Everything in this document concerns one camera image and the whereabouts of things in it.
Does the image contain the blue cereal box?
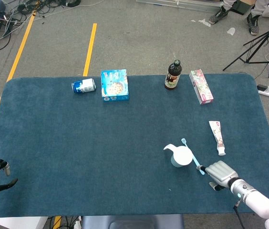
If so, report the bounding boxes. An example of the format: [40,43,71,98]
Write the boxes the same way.
[101,69,130,103]

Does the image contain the white plastic cup with handle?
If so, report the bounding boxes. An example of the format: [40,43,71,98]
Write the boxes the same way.
[163,143,194,168]

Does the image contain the blue carpet table mat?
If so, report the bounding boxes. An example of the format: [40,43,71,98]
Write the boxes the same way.
[0,73,269,218]

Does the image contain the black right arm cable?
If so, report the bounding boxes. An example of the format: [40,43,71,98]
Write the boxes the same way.
[233,201,246,229]

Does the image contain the white floral toothpaste tube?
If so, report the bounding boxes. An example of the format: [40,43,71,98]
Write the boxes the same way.
[208,120,227,156]

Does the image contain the blue and white drink can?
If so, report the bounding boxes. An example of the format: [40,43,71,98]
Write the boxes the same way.
[71,78,97,95]

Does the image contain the dark tea bottle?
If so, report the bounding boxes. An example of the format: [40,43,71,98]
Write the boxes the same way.
[164,59,182,91]

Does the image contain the pink floral box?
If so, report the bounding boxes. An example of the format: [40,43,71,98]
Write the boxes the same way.
[189,69,214,106]

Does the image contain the aluminium rail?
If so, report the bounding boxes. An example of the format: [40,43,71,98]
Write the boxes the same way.
[135,0,223,14]

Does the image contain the tangled floor cables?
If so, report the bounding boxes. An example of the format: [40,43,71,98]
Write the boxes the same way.
[0,0,106,51]

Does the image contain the light blue toothbrush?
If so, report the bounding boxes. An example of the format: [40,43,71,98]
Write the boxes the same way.
[181,138,207,176]

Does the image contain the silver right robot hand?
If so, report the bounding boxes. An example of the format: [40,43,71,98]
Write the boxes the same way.
[196,161,239,192]

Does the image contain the person in grey trousers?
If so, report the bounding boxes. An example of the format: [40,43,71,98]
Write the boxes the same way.
[208,0,269,36]

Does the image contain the white cabinet block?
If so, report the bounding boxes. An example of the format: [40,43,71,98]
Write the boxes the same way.
[0,216,49,229]

